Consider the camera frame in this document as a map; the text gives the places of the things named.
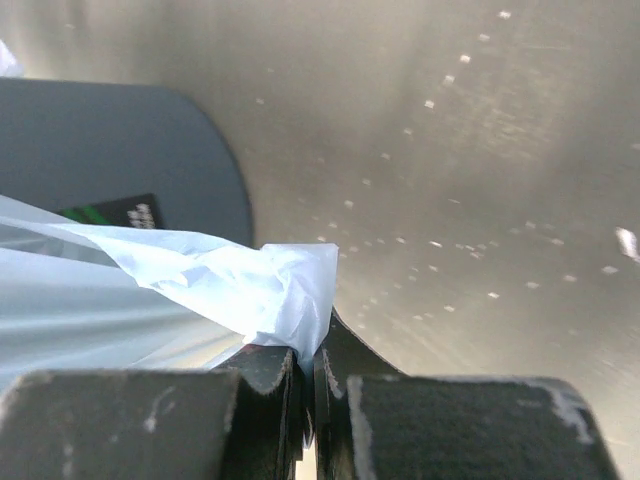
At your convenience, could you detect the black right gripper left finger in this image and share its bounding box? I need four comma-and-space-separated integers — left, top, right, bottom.
1, 346, 304, 479

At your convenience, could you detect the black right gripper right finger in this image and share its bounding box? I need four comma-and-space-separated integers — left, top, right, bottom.
314, 315, 619, 479

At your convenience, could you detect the light blue trash bag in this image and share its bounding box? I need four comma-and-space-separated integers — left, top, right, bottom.
1, 48, 339, 386

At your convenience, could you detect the dark blue trash bin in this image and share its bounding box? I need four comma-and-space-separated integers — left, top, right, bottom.
1, 78, 254, 246

